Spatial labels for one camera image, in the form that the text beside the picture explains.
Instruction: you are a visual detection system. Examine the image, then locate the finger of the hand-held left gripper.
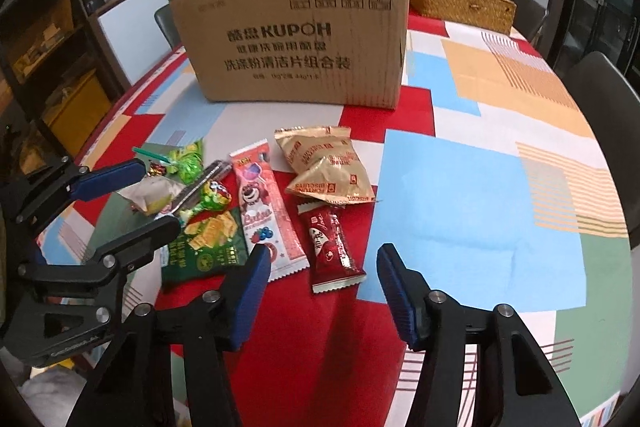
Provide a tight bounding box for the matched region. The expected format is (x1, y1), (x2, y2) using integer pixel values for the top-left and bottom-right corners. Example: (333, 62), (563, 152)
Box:
(0, 157), (147, 233)
(17, 215), (182, 288)

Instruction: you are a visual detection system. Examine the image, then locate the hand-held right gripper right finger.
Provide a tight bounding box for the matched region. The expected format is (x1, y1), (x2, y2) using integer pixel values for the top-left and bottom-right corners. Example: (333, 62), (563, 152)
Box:
(376, 243), (583, 427)

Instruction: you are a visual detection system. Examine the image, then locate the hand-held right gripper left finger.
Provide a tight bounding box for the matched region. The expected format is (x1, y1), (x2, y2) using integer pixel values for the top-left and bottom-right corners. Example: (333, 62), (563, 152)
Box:
(65, 243), (273, 427)

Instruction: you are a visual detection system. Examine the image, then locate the pale cream snack packet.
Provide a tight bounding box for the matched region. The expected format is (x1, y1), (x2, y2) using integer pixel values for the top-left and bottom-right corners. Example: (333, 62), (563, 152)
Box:
(120, 177), (186, 218)

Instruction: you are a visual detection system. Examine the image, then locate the green striped candy stick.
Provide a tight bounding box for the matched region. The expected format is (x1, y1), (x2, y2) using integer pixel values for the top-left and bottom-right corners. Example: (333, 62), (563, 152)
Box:
(132, 147), (179, 168)

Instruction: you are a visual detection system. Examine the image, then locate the dark green cracker packet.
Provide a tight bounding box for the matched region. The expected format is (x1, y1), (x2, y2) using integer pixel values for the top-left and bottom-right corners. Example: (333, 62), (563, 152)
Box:
(160, 206), (249, 290)

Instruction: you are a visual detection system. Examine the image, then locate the green candy with red cartoon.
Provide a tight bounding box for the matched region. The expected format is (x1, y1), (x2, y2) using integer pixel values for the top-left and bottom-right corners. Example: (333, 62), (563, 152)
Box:
(185, 179), (233, 225)

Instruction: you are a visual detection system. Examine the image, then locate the lime green candy packet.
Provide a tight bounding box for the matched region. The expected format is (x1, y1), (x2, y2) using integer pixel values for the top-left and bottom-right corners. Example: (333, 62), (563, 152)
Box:
(170, 139), (207, 185)

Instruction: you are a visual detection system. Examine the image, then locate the red chocolate packet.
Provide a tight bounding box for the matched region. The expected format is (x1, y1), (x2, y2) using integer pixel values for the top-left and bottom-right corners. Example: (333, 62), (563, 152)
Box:
(296, 201), (367, 294)

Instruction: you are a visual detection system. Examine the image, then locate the silver striped packet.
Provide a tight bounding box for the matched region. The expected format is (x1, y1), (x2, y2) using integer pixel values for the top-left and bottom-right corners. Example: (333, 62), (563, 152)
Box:
(170, 160), (232, 215)

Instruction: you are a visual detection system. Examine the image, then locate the long pink bear packet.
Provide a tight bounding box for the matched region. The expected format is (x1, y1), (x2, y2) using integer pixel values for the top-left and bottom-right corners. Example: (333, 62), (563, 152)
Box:
(229, 142), (309, 283)

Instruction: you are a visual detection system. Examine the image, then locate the gold biscuit packet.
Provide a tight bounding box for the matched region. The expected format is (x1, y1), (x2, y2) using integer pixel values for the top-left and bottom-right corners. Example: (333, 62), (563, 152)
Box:
(274, 125), (352, 172)
(286, 154), (377, 206)

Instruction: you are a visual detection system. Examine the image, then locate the printed cardboard box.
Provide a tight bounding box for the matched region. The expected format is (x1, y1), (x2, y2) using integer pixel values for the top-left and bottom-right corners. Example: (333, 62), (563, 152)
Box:
(168, 0), (412, 110)

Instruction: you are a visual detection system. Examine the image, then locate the yellow storage box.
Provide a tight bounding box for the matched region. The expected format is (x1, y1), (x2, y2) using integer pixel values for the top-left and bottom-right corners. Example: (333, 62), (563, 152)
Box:
(41, 71), (114, 154)

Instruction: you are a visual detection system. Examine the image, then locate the wooden shelf unit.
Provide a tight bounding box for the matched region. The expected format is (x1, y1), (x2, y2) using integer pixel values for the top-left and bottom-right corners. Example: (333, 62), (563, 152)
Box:
(0, 0), (131, 162)

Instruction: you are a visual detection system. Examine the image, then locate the grey dining chair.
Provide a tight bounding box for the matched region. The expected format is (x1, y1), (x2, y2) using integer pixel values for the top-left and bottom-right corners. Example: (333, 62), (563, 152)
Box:
(154, 3), (190, 52)
(559, 51), (640, 233)
(501, 0), (549, 52)

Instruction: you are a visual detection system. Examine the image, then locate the woven wicker basket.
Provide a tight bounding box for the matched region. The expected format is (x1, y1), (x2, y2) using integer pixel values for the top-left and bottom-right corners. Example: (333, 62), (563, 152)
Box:
(409, 0), (517, 35)

